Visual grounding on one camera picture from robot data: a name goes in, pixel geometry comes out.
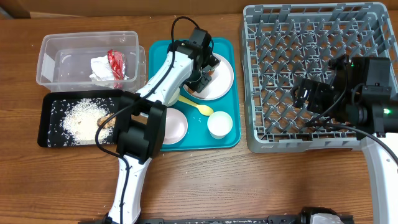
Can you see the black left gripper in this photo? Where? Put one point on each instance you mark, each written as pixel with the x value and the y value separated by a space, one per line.
pixel 203 83

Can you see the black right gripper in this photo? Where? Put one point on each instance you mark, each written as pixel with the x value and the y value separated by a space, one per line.
pixel 318 92

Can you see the orange carrot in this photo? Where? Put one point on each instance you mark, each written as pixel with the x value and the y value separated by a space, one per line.
pixel 212 72

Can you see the pink bowl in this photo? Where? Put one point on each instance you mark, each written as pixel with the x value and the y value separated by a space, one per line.
pixel 176 126

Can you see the red foil snack wrapper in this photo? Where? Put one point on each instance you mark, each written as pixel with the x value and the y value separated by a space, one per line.
pixel 117 64

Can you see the white napkin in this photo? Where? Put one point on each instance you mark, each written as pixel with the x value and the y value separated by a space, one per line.
pixel 101 69

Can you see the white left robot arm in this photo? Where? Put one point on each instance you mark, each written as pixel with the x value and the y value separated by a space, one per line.
pixel 139 128

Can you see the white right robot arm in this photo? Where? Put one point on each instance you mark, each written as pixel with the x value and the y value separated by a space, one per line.
pixel 359 98

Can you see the grey dishwasher rack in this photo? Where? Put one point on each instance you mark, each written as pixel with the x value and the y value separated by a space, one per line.
pixel 283 43

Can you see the white round plate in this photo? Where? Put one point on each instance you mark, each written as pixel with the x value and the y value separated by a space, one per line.
pixel 221 82

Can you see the yellow plastic spoon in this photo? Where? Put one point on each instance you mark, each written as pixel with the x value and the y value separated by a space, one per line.
pixel 203 109

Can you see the teal plastic tray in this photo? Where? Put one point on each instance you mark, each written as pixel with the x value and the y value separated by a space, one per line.
pixel 198 136

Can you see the pale green cup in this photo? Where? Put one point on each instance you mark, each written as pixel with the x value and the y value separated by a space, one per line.
pixel 219 124

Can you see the brown food scraps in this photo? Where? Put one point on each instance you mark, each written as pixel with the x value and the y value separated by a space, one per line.
pixel 109 124

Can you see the spilled white rice pile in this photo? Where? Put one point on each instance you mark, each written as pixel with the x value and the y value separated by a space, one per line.
pixel 80 123

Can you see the clear plastic bin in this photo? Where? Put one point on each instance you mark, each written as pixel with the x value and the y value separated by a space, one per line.
pixel 64 61

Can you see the black tray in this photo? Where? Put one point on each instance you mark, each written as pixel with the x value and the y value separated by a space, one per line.
pixel 53 111

